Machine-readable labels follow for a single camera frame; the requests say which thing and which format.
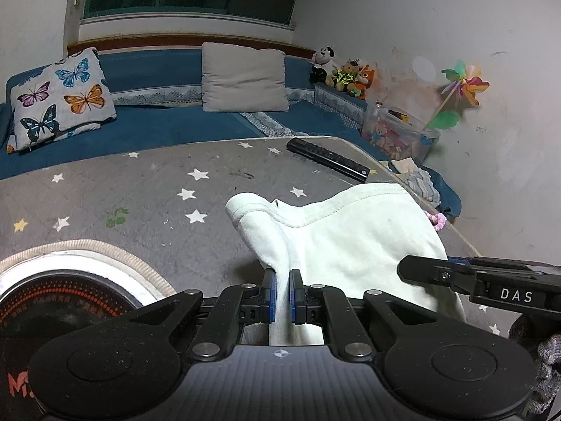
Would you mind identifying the orange plush toy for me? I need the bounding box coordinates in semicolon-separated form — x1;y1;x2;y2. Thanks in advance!
349;65;376;100

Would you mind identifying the colourful pinwheel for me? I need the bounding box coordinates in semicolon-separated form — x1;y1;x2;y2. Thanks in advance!
423;60;490;130

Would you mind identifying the pale green t-shirt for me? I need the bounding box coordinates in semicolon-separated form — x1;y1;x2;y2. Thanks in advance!
225;183;465;346

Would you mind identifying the butterfly print pillow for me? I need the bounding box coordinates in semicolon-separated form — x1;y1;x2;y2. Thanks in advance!
7;48;116;154

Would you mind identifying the grey star tablecloth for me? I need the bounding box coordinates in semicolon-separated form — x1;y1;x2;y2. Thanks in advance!
1;140;513;336

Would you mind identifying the black remote bar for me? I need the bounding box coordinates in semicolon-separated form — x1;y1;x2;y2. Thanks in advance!
286;138;370;183

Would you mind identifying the folded striped cloth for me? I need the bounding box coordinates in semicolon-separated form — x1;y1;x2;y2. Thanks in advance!
390;158;441;208

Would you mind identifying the clear plastic box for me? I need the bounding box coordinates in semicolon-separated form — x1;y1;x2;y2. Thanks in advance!
361;103;440;165

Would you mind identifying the blue sofa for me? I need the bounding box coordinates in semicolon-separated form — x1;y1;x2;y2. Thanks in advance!
0;47;462;220

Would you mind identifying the grey gloved right hand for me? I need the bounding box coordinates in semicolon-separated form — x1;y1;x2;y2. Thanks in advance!
509;315;560;420

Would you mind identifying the panda plush toy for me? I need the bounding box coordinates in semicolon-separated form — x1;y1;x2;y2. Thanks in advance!
309;46;338;85

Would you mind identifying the beige plain pillow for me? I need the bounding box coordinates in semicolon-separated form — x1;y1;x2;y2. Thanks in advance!
202;42;289;112

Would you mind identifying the round induction cooktop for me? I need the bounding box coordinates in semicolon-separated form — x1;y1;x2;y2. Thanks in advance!
1;240;175;420

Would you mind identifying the pink hair tie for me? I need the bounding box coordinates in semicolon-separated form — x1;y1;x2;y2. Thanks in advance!
425;211;448;232

